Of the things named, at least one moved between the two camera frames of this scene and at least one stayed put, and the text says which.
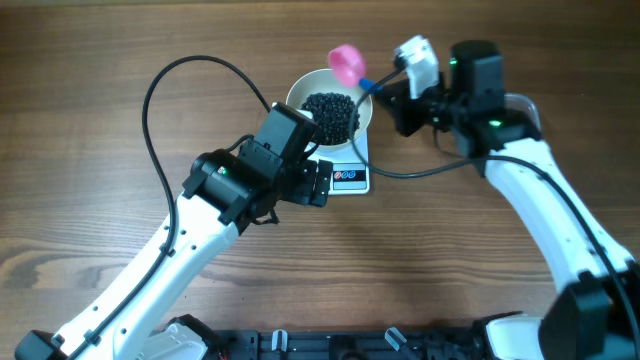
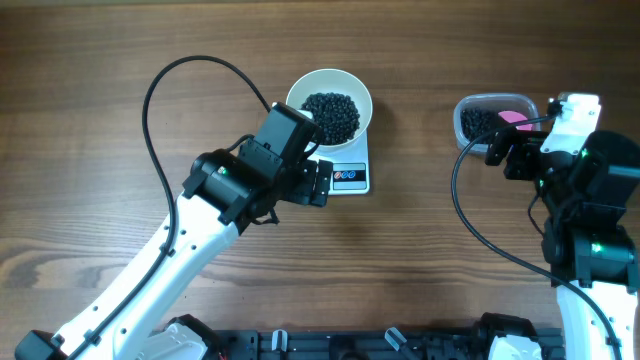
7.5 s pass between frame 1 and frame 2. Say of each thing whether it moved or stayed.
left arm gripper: stayed
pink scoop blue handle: moved
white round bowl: stayed
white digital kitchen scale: stayed
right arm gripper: moved
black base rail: stayed
